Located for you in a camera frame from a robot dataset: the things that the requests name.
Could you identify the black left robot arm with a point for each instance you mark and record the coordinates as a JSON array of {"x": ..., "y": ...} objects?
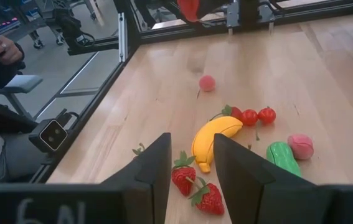
[{"x": 247, "y": 12}]

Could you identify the black aluminium table frame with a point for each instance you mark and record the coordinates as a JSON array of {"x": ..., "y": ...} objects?
[{"x": 101, "y": 93}]

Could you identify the person's hand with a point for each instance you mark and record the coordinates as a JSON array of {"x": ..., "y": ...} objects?
[{"x": 5, "y": 51}]

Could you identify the red toy strawberry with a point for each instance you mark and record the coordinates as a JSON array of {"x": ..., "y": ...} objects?
[
  {"x": 183, "y": 179},
  {"x": 208, "y": 200},
  {"x": 235, "y": 112},
  {"x": 139, "y": 150}
]

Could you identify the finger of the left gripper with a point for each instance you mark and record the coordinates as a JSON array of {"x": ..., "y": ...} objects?
[{"x": 212, "y": 7}]

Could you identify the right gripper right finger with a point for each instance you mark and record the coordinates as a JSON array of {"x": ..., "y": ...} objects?
[{"x": 251, "y": 199}]

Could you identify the black table-level depth camera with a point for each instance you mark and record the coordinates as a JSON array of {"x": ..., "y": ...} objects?
[{"x": 50, "y": 135}]

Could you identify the yellow toy banana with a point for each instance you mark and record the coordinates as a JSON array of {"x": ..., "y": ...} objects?
[{"x": 208, "y": 140}]

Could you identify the red toy cherry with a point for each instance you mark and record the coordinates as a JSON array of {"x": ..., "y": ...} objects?
[
  {"x": 266, "y": 115},
  {"x": 249, "y": 117}
]

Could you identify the black keyboard with lights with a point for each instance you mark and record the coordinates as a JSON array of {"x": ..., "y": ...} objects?
[{"x": 6, "y": 24}]

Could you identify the green toy cucumber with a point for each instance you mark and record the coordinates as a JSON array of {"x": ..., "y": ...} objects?
[{"x": 282, "y": 155}]

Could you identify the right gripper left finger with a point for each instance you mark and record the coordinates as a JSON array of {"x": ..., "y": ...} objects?
[{"x": 151, "y": 193}]

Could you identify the grey padded chair armrest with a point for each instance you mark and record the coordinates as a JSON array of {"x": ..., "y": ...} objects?
[{"x": 20, "y": 84}]

